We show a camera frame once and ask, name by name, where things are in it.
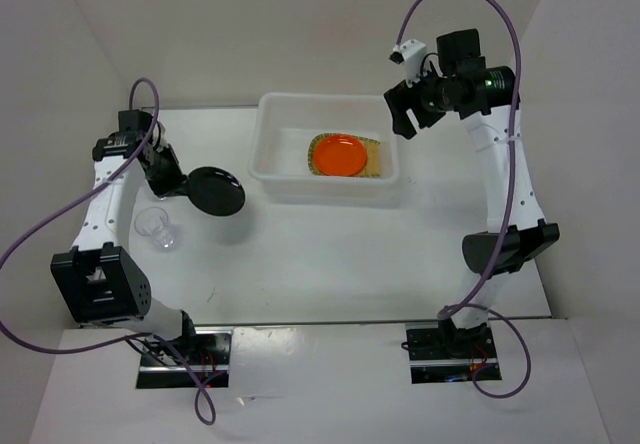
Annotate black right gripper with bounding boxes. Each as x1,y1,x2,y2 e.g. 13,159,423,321
384,59,457,139

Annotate black round dish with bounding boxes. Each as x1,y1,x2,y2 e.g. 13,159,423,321
187,166,246,217

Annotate woven bamboo tray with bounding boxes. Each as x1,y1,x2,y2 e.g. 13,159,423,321
307,133,381,178

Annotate orange plastic plate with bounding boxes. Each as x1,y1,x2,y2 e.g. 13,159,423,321
312,134,367,177

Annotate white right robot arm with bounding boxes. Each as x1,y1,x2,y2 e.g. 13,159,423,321
384,29,560,358

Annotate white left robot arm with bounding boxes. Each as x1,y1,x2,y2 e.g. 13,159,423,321
50,110,199,364

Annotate clear plastic bin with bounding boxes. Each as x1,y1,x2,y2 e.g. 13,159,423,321
248,93,401,208

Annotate clear plastic cup near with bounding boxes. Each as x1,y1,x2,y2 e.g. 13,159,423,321
134,207,175,251

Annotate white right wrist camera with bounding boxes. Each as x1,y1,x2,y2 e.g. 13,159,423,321
389,39,427,87

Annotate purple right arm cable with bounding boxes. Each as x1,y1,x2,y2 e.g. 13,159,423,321
397,0,534,399

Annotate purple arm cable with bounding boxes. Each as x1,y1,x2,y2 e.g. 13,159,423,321
0,77,226,425
397,0,534,399

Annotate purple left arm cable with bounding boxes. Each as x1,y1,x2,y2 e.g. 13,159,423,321
0,77,226,425

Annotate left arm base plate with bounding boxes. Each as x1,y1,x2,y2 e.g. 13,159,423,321
132,328,232,390

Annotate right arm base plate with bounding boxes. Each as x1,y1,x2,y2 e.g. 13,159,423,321
401,321,502,384

